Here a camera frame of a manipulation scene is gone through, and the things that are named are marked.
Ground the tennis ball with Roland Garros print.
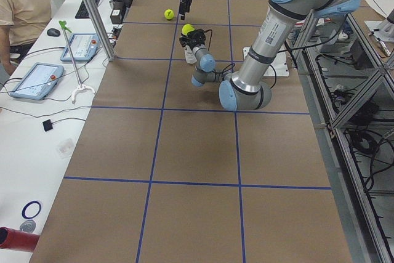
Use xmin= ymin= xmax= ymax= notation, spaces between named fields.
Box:
xmin=182 ymin=23 xmax=195 ymax=36

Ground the tennis ball with Wilson print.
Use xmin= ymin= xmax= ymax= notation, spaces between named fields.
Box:
xmin=164 ymin=9 xmax=175 ymax=20

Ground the clear tennis ball can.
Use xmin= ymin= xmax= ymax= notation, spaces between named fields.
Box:
xmin=184 ymin=45 xmax=197 ymax=64

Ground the black box with label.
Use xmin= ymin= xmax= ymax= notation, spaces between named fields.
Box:
xmin=110 ymin=1 xmax=126 ymax=25

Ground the far blue teach pendant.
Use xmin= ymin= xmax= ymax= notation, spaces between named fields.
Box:
xmin=60 ymin=33 xmax=100 ymax=63

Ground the blue teach pendant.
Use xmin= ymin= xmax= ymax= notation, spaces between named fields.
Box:
xmin=60 ymin=33 xmax=100 ymax=63
xmin=9 ymin=63 xmax=64 ymax=100

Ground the black keyboard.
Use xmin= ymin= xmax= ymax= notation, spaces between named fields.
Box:
xmin=74 ymin=0 xmax=104 ymax=19

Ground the black computer mouse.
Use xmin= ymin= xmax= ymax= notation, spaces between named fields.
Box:
xmin=46 ymin=28 xmax=61 ymax=37

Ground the near blue teach pendant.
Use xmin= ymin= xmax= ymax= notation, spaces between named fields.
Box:
xmin=9 ymin=63 xmax=64 ymax=100

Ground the person in beige shirt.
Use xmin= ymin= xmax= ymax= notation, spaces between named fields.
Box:
xmin=1 ymin=0 xmax=52 ymax=75

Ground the small black square pad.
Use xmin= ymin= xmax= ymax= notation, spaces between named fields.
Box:
xmin=42 ymin=119 xmax=53 ymax=132

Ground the grey round disc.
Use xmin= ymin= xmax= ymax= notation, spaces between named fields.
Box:
xmin=19 ymin=219 xmax=36 ymax=233

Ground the red bottle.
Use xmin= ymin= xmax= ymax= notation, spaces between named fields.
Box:
xmin=1 ymin=227 xmax=40 ymax=253

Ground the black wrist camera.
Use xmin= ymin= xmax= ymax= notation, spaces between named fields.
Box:
xmin=194 ymin=29 xmax=206 ymax=44

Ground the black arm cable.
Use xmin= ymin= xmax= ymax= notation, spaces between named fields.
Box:
xmin=201 ymin=28 xmax=278 ymax=90

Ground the aluminium frame post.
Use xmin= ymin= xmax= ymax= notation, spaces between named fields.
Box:
xmin=83 ymin=0 xmax=115 ymax=62

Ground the white central pedestal column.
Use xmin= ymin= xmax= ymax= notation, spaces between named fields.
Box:
xmin=243 ymin=47 xmax=290 ymax=78

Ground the blue ring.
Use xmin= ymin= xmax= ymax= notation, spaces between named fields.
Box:
xmin=22 ymin=201 xmax=42 ymax=219

